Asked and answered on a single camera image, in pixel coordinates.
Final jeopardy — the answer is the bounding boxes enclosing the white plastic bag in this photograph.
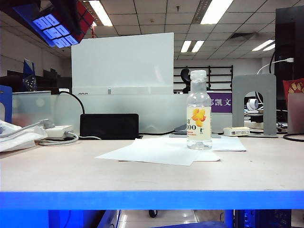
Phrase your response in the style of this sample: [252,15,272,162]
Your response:
[0,119,48,152]

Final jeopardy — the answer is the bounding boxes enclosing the purple name sign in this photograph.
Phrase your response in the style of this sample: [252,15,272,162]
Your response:
[207,92,233,114]

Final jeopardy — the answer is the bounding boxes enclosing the white laptop charger brick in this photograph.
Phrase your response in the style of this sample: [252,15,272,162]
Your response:
[45,125,74,139]

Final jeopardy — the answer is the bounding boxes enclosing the black computer case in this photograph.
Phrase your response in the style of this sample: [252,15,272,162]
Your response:
[235,210,293,228]

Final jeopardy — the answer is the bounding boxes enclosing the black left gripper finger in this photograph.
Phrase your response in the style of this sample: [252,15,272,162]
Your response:
[0,0,41,12]
[49,0,81,36]

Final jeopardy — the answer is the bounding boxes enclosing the clear bottle with orange label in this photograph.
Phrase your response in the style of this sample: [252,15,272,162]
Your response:
[186,70,213,151]

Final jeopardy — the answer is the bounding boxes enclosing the blue table leg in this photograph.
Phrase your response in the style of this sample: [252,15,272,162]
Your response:
[224,210,236,228]
[48,210,72,228]

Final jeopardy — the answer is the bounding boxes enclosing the cream power adapter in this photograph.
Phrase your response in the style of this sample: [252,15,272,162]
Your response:
[223,126,251,137]

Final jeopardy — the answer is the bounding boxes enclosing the white desk fan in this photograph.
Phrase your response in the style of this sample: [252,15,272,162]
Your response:
[246,98,259,112]

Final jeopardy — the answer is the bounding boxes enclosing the frosted desk partition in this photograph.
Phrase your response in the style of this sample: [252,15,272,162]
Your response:
[11,91,233,135]

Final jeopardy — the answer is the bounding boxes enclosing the ceiling light panel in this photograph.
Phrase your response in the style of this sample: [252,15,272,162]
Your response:
[180,40,205,53]
[89,0,114,27]
[252,39,276,52]
[200,0,235,25]

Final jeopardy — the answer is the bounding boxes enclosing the grey plug with cord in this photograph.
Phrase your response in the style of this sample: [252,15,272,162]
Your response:
[0,118,56,138]

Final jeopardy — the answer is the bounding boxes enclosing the red patterned cushion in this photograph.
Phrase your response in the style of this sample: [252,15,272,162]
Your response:
[282,78,304,95]

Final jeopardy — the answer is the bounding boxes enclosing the white USB cable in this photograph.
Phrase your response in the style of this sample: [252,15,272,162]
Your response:
[257,57,295,76]

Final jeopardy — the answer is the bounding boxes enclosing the black rectangular box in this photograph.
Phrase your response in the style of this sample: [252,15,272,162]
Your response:
[80,113,140,140]

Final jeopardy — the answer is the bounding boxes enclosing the black monitor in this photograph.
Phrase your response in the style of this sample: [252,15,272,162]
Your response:
[275,6,304,112]

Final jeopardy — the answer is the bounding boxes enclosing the black office chair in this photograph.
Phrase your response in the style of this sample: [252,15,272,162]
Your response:
[180,68,192,95]

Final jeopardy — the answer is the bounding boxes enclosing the Rubik's cube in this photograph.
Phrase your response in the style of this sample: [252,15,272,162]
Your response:
[12,0,96,49]

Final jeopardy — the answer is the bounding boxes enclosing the grey metal bookend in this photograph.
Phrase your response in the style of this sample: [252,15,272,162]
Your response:
[232,74,278,138]

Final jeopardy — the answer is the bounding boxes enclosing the white monitor back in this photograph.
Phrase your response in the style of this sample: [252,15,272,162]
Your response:
[71,32,175,95]

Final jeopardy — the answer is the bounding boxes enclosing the blue metal bookend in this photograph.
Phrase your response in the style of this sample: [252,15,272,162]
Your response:
[0,85,13,124]

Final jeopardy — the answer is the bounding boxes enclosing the black power cable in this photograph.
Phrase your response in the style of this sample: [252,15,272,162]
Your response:
[58,91,86,115]

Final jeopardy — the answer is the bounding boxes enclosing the thick white charger cable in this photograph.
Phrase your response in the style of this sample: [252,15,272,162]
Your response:
[37,131,79,146]

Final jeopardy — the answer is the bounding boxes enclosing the black looped cable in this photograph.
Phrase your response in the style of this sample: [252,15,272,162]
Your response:
[283,133,304,143]

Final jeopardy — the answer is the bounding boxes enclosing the blue crystal trophy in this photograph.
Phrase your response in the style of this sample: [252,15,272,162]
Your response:
[22,59,38,92]

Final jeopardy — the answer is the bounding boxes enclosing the small frosted panel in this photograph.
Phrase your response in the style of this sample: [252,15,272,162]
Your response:
[287,92,304,134]

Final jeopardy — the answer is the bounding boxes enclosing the white paper sheet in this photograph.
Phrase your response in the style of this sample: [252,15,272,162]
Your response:
[212,136,247,152]
[118,152,221,162]
[95,138,198,166]

